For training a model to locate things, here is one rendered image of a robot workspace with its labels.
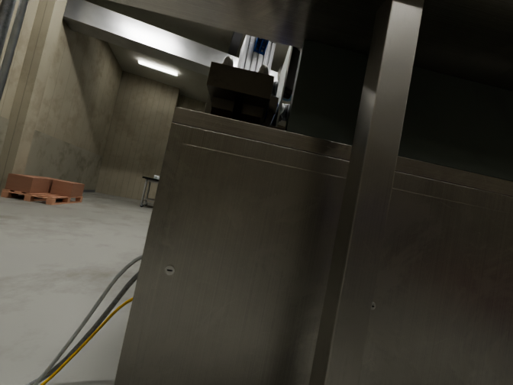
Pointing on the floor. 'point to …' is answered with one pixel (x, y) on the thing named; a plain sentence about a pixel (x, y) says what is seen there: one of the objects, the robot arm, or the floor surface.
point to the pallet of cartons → (43, 189)
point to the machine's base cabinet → (311, 273)
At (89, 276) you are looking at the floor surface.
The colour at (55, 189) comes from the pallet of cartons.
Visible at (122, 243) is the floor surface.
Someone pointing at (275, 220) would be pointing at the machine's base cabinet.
